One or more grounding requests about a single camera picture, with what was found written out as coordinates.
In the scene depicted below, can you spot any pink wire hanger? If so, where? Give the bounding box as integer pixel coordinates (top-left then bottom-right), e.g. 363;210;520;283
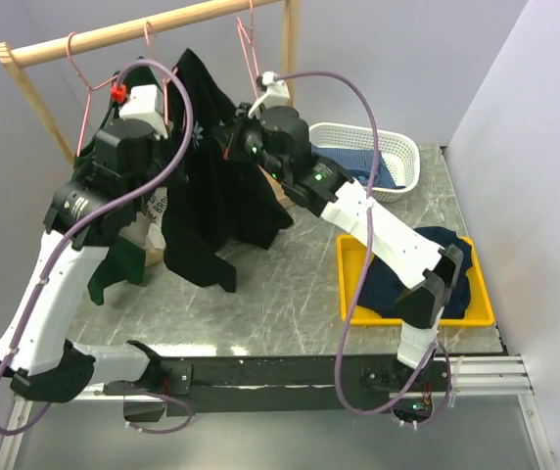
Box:
237;0;259;99
144;21;173;130

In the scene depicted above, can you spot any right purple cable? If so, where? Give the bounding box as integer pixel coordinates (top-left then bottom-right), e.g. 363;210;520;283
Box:
274;70;457;437

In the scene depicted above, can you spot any wooden clothes rack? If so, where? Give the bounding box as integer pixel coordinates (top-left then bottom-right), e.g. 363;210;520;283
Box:
0;0;305;268

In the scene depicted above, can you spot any blue patterned cloth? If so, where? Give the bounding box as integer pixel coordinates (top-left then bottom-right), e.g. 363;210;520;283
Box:
311;145;401;189

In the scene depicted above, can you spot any green and cream raglan shirt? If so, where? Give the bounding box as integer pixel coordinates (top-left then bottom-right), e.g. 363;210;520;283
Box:
73;67;161;306

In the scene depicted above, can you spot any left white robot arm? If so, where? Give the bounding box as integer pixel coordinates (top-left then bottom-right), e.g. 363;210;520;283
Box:
0;117;193;403

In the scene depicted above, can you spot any white plastic basket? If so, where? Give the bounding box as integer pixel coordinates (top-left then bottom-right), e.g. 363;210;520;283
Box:
309;122;421;204

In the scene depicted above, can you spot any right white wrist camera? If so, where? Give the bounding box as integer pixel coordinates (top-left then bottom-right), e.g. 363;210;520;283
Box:
247;71;290;118

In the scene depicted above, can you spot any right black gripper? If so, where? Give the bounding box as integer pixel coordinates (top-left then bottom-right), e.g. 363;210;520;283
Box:
212;102;289;185

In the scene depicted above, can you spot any pink hanger with green shirt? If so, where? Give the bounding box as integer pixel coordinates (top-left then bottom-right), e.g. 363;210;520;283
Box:
66;31;117;157

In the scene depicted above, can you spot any black t shirt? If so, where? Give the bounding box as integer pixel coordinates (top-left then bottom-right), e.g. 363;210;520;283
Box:
162;49;293;293

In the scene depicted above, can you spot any yellow plastic tray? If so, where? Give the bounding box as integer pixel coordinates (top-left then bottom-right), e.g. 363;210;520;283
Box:
337;234;494;328

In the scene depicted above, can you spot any navy blue t shirt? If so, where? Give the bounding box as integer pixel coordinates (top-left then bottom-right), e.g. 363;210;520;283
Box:
357;226;473;319

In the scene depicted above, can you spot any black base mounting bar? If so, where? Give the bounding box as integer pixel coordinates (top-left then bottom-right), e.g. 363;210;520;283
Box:
103;354;457;422

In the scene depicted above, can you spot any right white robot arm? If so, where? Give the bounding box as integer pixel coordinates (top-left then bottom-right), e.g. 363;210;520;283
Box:
211;106;463;391

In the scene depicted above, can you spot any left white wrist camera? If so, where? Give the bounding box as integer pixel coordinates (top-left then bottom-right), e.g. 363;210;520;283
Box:
110;84;168;140

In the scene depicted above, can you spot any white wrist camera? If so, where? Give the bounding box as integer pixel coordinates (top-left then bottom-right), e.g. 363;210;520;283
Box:
110;84;168;140
247;71;290;118

